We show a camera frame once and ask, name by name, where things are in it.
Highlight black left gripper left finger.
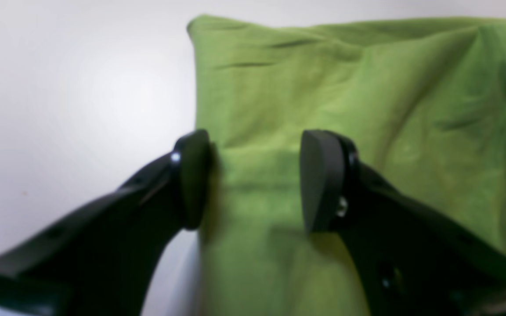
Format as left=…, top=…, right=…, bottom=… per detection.
left=0, top=129, right=212, bottom=316

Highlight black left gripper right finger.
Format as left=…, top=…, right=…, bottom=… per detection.
left=300, top=130, right=506, bottom=316

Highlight green T-shirt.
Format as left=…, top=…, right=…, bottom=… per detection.
left=188, top=15, right=506, bottom=316

